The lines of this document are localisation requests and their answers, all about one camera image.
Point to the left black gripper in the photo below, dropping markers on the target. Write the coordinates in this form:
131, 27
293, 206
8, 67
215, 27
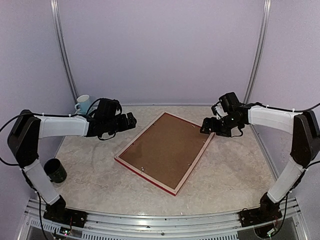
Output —
132, 124

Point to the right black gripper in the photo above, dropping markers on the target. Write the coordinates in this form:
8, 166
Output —
207, 124

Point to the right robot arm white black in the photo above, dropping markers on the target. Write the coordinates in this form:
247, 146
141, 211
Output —
300, 125

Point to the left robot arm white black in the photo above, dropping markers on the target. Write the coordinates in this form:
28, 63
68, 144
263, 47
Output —
30, 127

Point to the light blue mug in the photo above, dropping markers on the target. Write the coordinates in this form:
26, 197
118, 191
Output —
83, 103

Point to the dark green mug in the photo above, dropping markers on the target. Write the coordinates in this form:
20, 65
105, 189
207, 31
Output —
55, 171

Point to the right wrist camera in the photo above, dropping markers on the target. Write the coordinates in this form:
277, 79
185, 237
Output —
217, 111

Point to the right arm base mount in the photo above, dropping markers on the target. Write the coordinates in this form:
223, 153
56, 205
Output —
254, 216

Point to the aluminium front rail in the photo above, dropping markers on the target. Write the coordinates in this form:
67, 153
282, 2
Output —
111, 226

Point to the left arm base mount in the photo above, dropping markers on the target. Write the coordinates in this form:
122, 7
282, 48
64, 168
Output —
70, 217

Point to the right aluminium corner post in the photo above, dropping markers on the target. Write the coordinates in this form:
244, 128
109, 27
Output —
259, 50

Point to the aluminium corner post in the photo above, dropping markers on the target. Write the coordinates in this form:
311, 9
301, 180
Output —
259, 50
54, 5

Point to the left aluminium corner post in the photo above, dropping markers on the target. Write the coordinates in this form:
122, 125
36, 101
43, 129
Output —
54, 5

